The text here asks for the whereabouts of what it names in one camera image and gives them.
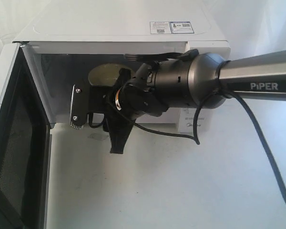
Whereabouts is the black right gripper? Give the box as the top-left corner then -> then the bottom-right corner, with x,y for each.
103,64 -> 168,154

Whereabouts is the cream ceramic bowl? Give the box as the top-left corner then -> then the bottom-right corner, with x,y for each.
88,63 -> 133,86

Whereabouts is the white microwave door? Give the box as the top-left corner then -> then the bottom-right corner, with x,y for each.
0,43 -> 51,229

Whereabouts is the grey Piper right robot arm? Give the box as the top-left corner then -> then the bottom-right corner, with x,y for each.
105,49 -> 286,154

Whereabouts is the white Midea microwave body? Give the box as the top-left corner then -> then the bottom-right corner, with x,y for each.
14,0 -> 230,124

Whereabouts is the blue white warning label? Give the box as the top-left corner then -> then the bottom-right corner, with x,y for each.
150,21 -> 194,34

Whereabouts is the black camera cable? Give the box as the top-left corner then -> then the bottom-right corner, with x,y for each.
85,49 -> 286,215

